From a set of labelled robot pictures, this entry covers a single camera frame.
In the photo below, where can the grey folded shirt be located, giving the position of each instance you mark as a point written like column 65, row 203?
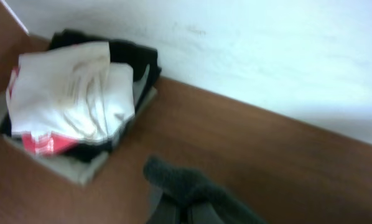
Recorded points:
column 70, row 168

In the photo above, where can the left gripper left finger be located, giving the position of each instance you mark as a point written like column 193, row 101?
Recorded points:
column 163, row 208

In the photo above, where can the white folded t-shirt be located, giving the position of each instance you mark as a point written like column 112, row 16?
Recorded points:
column 75, row 92

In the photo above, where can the red and white folded shirt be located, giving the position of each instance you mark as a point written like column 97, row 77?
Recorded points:
column 45, row 145

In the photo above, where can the dark teal t-shirt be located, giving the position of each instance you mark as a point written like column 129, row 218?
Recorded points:
column 189, row 186

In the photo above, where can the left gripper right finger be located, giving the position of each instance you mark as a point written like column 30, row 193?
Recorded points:
column 203, row 213

